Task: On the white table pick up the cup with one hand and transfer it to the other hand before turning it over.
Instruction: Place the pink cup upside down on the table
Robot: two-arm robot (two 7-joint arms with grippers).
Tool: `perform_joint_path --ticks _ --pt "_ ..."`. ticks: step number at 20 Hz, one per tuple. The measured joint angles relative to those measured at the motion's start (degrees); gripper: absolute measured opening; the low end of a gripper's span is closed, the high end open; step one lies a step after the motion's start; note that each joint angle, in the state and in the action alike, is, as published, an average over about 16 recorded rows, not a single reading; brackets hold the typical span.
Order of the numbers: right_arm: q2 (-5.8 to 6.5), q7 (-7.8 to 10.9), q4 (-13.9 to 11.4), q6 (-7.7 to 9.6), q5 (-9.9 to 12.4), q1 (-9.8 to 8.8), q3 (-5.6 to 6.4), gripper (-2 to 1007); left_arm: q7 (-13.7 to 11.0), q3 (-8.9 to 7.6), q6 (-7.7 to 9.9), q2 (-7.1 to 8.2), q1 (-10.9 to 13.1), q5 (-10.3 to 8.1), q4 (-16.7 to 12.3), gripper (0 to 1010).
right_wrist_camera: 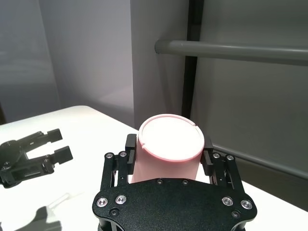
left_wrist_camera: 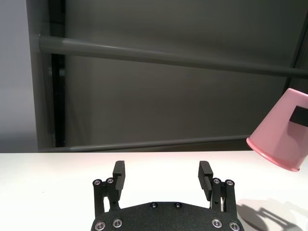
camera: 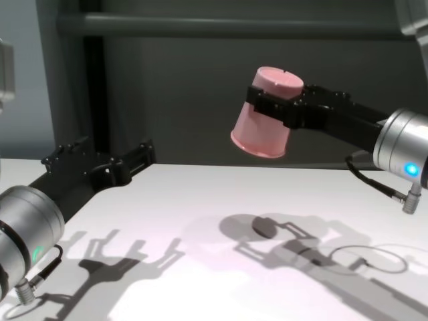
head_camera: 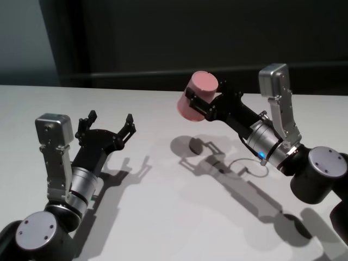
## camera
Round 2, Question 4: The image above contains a pink plastic cup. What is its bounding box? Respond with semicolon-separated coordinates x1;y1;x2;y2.
229;66;306;159

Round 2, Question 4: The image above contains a thick grey frame bar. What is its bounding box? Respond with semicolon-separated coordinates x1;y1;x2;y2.
56;12;403;37

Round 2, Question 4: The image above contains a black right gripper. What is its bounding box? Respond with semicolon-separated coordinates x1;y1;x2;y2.
245;83;389;152

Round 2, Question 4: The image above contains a dark frame post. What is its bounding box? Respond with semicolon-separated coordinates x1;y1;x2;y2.
82;34;106;153

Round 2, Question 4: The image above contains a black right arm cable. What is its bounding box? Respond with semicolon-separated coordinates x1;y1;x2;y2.
345;154;423;215

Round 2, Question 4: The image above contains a thin grey frame rail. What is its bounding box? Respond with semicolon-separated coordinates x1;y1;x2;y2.
156;162;379;171

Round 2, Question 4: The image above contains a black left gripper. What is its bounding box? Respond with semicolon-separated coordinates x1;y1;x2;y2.
27;136;157;222

